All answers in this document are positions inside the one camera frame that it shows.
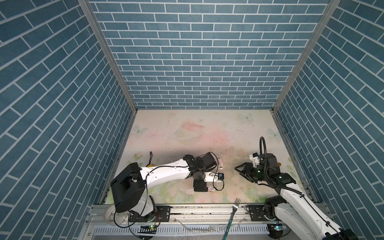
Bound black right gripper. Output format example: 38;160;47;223
234;161;269;183

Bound pink white stapler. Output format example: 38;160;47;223
218;158;224;169

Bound red white staple box sleeve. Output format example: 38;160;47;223
208;186;216;193

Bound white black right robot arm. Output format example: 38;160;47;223
235;137;358;240

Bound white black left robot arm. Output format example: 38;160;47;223
111;152;221;217

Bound clear tape roll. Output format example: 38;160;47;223
104;205;122;225

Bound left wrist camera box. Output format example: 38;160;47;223
204;172;224;183

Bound green handled fork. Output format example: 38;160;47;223
222;198;241;240

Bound aluminium corner post right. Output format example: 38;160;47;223
272;0;341;114

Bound aluminium corner post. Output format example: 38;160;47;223
272;0;341;114
78;0;137;114

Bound aluminium corner post left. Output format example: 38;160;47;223
78;0;137;114

